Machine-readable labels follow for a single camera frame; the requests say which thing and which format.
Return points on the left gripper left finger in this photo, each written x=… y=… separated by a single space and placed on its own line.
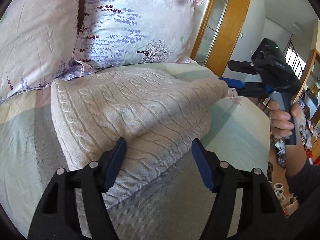
x=56 y=215

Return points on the black sleeved right forearm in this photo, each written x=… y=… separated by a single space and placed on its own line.
x=302 y=177

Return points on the person's right hand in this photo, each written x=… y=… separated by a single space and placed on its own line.
x=283 y=123

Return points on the beige cable-knit sweater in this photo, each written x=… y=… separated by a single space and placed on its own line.
x=156 y=113

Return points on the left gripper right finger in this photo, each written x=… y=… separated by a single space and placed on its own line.
x=261 y=215

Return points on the floral pillow with tree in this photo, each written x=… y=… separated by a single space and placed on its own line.
x=116 y=33

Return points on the pastel patchwork bed cover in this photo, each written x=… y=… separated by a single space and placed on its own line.
x=175 y=205

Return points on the wooden glass-door cabinet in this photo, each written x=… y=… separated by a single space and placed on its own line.
x=219 y=32

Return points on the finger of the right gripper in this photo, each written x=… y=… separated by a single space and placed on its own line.
x=243 y=67
x=248 y=89

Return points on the pink floral pillow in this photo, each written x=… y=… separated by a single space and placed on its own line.
x=37 y=42

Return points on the wooden wall shelf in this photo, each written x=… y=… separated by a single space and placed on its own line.
x=308 y=95

